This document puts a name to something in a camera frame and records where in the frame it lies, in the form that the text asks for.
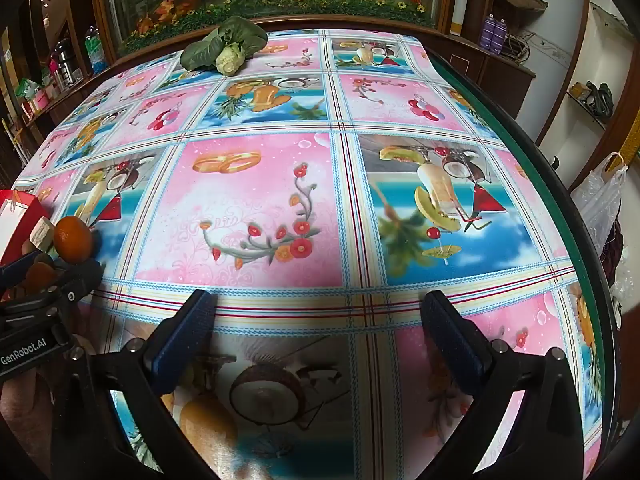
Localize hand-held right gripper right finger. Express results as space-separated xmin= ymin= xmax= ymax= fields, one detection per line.
xmin=420 ymin=290 xmax=608 ymax=480

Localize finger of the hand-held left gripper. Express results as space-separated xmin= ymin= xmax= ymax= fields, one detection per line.
xmin=52 ymin=258 xmax=105 ymax=307
xmin=0 ymin=253 xmax=52 ymax=278

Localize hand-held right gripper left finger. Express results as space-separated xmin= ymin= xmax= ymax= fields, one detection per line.
xmin=50 ymin=289 xmax=221 ymax=480

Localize brown round fruit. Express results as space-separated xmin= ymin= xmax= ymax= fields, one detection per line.
xmin=24 ymin=262 xmax=57 ymax=297

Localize beige ridged cylinder piece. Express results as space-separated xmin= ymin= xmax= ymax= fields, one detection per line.
xmin=30 ymin=217 xmax=55 ymax=252

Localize orange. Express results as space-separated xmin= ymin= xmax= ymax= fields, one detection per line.
xmin=53 ymin=216 xmax=94 ymax=264

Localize red gift box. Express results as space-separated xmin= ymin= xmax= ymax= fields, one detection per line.
xmin=0 ymin=189 xmax=47 ymax=266

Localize pink boxes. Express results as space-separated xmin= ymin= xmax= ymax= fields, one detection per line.
xmin=15 ymin=77 xmax=61 ymax=121

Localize steel thermos flask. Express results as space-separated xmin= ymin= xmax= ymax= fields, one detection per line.
xmin=52 ymin=39 xmax=84 ymax=92

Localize printed tablecloth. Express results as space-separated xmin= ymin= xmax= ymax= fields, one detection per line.
xmin=12 ymin=27 xmax=608 ymax=480

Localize clear plastic bag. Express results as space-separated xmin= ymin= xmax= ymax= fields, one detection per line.
xmin=570 ymin=152 xmax=632 ymax=253

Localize green label water bottle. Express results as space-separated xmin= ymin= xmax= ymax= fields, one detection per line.
xmin=84 ymin=25 xmax=109 ymax=75

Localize green bok choy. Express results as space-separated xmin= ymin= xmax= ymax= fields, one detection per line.
xmin=179 ymin=16 xmax=269 ymax=76

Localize green bag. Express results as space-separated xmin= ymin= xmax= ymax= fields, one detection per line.
xmin=570 ymin=80 xmax=615 ymax=122

